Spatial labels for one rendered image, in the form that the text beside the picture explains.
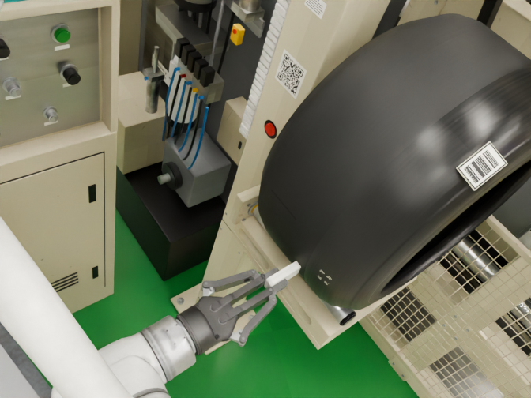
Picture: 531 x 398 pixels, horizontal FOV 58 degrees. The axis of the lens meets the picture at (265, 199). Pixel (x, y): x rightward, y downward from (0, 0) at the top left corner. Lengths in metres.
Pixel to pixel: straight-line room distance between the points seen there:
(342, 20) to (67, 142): 0.70
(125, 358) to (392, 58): 0.60
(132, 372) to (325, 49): 0.64
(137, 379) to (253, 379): 1.23
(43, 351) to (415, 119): 0.55
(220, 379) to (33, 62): 1.29
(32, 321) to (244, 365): 1.46
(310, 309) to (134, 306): 1.03
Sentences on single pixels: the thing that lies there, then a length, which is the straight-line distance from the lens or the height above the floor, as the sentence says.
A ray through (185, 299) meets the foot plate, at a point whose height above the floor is 0.01.
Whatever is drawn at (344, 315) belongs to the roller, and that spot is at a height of 0.92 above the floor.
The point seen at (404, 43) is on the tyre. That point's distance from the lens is 0.80.
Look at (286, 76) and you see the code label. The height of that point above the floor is 1.21.
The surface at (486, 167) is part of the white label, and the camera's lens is 0.73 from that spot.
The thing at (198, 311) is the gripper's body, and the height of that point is 1.08.
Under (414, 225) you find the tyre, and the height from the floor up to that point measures 1.31.
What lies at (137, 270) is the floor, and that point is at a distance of 2.07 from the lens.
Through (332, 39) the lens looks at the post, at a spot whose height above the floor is 1.35.
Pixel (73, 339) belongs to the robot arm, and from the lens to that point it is 0.57.
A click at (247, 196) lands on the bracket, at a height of 0.95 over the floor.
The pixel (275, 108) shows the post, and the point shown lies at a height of 1.12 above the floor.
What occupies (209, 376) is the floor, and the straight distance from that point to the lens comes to 1.92.
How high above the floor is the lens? 1.81
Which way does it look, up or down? 49 degrees down
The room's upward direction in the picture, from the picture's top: 22 degrees clockwise
